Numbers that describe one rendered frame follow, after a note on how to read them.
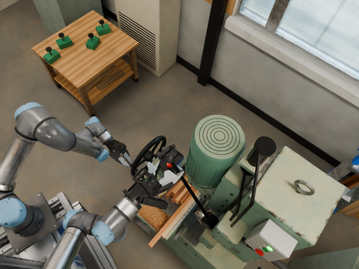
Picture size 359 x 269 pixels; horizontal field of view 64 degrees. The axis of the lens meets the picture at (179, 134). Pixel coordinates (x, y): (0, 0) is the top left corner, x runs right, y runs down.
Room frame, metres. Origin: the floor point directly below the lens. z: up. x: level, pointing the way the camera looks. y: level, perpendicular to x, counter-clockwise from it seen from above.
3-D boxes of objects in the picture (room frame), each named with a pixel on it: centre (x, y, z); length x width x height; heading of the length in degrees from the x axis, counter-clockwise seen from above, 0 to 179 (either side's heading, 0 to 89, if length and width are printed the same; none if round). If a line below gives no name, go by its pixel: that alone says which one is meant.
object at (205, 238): (0.22, -0.20, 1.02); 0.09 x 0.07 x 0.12; 147
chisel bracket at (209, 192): (0.44, -0.15, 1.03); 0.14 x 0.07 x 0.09; 57
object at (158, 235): (0.37, -0.08, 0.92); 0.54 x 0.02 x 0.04; 147
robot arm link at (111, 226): (0.15, 0.19, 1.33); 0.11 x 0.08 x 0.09; 146
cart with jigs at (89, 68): (1.66, 0.87, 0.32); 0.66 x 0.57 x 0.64; 146
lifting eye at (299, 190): (0.29, -0.37, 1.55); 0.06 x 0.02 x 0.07; 57
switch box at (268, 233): (0.16, -0.32, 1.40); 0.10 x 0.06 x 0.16; 57
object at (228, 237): (0.20, -0.23, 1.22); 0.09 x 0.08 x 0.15; 57
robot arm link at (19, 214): (0.20, 0.69, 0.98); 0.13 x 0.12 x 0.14; 57
